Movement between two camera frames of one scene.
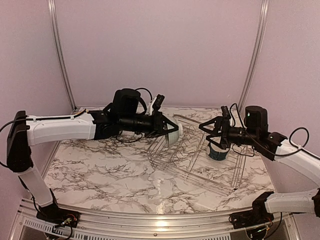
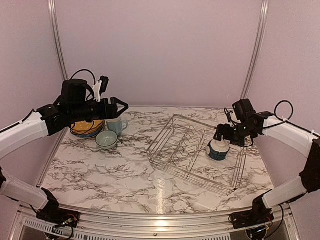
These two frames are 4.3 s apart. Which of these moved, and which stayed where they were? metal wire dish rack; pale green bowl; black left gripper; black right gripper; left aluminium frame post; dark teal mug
Moved: pale green bowl; black left gripper; black right gripper
Stayed: metal wire dish rack; left aluminium frame post; dark teal mug
